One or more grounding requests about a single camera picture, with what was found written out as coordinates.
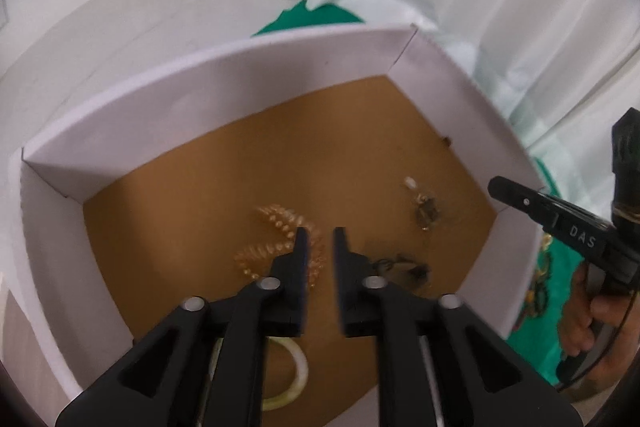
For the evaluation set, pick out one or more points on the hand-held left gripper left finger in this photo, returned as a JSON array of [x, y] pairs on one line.
[[298, 267]]

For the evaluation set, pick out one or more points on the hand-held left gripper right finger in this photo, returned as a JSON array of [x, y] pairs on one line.
[[344, 268]]

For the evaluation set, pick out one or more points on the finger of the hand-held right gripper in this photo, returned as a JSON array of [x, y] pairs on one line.
[[550, 212]]

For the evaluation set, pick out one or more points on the gold bangle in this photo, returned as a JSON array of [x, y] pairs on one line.
[[544, 243]]

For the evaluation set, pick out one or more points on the pale jade bangle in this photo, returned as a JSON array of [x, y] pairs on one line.
[[300, 372]]

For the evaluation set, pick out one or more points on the white cardboard box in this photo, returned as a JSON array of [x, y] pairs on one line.
[[200, 77]]

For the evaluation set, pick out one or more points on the person's right hand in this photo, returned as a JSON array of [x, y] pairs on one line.
[[615, 347]]

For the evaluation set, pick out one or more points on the green cloth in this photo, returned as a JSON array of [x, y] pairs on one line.
[[530, 347]]

